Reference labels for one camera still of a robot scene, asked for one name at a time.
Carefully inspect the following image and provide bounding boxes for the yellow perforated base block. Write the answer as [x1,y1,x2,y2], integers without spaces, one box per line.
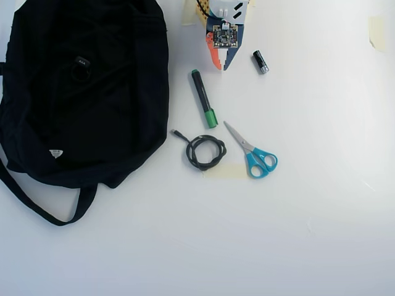
[194,0,214,30]

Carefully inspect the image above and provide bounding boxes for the black fabric bag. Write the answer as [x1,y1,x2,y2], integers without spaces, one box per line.
[0,0,170,228]

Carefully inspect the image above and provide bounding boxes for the scissors with blue handles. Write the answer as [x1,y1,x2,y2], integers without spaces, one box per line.
[223,120,278,179]

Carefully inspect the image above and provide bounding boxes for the small black flashlight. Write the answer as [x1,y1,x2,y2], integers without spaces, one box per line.
[252,49,270,75]

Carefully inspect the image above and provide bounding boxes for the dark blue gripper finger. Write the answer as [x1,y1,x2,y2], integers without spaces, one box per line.
[222,26,246,72]

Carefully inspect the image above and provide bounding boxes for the bare camera circuit board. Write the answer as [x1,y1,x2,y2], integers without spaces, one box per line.
[210,23,241,50]

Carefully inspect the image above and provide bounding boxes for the coiled black usb cable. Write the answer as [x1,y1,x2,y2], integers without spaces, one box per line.
[171,129,228,172]

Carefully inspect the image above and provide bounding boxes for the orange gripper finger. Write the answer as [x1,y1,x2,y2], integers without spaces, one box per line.
[205,30,223,71]

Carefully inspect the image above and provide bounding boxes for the black marker with green cap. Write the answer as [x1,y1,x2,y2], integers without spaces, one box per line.
[188,69,219,130]

